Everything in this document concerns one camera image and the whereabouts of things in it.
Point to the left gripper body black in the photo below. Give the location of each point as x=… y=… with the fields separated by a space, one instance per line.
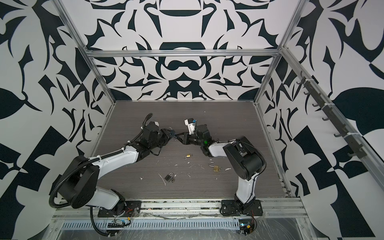
x=162 y=139

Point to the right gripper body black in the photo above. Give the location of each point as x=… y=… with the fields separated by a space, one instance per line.
x=194 y=140

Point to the black padlock with keys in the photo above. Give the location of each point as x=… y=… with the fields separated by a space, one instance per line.
x=169 y=178

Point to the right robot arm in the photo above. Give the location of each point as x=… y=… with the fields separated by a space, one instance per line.
x=246 y=160

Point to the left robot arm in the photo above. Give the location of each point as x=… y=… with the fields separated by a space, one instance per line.
x=78 y=186

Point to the large brass padlock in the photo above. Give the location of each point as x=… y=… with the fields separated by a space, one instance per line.
x=216 y=168

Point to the left green circuit board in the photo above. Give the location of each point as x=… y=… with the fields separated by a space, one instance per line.
x=119 y=223

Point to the green circuit board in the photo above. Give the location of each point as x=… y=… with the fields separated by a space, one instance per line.
x=119 y=223
x=247 y=227

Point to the right green circuit board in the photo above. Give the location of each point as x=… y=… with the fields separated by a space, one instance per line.
x=247 y=227

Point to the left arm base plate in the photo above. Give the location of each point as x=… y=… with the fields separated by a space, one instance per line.
x=127 y=209

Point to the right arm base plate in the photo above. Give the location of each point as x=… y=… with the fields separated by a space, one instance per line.
x=237 y=208

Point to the white slotted cable duct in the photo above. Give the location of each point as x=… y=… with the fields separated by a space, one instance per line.
x=153 y=224

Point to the aluminium mounting rail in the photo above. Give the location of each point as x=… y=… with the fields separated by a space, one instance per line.
x=210 y=208

